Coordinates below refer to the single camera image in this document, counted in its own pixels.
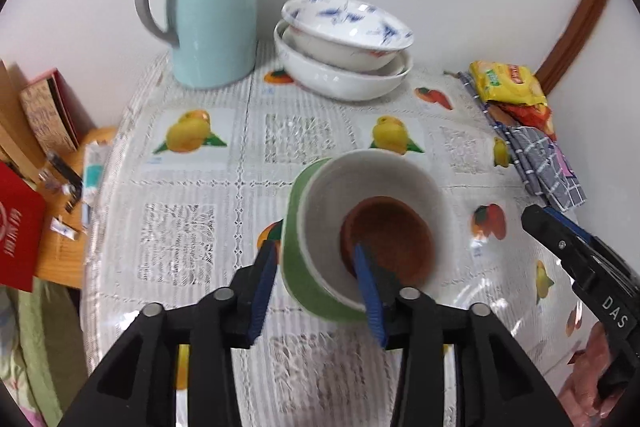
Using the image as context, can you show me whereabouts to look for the brown wooden door frame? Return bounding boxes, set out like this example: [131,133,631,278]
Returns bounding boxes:
[535,0,618,95]

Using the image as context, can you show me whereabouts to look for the blue patterned white bowl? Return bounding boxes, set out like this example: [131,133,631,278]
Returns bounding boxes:
[281,0,415,72]

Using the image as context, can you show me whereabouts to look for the white and teal tube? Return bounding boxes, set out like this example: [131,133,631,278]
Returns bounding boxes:
[81,142,108,205]

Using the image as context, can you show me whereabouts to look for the cardboard boxes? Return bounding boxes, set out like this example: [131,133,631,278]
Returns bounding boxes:
[0,59,51,180]

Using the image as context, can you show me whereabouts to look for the grey checked cloth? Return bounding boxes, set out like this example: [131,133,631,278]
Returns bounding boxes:
[445,69,587,212]

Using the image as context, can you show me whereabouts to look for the red paper bag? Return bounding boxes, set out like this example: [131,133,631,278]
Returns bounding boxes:
[0,161,48,293]

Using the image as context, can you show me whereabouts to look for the wooden side table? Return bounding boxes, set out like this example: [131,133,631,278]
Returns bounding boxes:
[32,127,118,290]

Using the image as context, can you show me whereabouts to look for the large white serving bowl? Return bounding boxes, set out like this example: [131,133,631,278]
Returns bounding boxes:
[273,21,414,102]

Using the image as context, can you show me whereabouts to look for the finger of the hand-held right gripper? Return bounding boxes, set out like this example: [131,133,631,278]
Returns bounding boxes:
[522,204,606,283]
[544,206,640,288]

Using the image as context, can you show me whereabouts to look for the red snack bag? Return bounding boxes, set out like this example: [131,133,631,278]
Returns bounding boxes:
[487,101,557,142]

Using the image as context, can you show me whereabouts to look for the black nail clipper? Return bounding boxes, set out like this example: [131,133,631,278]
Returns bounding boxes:
[47,152,83,200]

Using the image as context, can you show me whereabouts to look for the person's right hand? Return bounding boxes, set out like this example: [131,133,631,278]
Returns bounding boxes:
[557,322,631,415]

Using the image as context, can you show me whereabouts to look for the pastel bedding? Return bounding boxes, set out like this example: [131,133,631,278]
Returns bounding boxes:
[0,279,91,427]

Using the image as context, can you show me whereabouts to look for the patterned brown box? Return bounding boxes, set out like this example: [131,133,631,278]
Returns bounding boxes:
[20,68,83,158]

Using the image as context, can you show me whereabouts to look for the green square plate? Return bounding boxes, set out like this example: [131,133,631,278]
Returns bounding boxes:
[280,157,381,324]

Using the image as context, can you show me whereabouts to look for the plain white bowl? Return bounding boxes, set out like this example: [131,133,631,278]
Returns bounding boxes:
[295,149,448,313]

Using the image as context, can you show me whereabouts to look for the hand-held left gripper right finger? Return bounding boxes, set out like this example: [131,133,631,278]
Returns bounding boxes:
[352,243,563,427]

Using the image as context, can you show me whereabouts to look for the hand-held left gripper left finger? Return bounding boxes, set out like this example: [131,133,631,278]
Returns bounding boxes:
[57,239,281,427]

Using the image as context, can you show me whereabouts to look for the small white tube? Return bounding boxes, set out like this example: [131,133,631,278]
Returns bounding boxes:
[50,217,78,240]

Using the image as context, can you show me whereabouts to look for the fruit print tablecloth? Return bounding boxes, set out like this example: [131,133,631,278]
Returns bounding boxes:
[82,39,601,427]

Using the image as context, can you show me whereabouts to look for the yellow snack bag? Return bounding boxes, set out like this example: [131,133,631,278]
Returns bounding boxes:
[469,60,547,104]

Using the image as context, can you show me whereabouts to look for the small brown clay bowl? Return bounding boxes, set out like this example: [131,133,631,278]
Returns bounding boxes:
[340,197,435,285]

